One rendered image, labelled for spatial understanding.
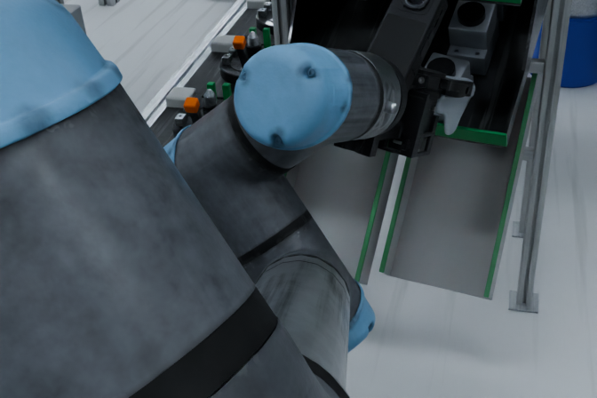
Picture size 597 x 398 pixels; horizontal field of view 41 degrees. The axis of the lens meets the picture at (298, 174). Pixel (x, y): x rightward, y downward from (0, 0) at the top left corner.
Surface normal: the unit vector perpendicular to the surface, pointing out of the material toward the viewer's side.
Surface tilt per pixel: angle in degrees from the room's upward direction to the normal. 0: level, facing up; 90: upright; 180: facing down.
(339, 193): 45
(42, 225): 49
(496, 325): 0
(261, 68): 65
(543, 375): 0
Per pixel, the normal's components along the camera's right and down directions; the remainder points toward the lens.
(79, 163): 0.59, -0.37
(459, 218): -0.33, -0.23
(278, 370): 0.78, -0.46
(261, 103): -0.48, 0.09
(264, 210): 0.26, -0.14
